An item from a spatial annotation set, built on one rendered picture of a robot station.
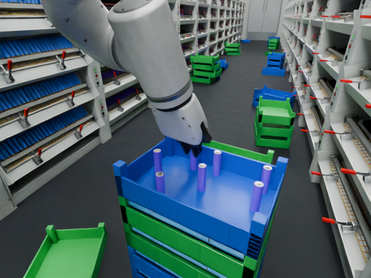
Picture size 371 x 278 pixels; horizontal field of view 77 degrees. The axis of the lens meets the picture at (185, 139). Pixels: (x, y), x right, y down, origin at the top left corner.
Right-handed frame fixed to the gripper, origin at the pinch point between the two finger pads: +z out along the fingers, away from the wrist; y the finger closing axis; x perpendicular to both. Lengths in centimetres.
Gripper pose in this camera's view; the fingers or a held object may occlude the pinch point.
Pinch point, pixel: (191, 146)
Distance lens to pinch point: 53.6
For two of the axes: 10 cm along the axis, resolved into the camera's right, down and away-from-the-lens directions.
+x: 5.1, -7.4, 4.4
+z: 2.6, 6.2, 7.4
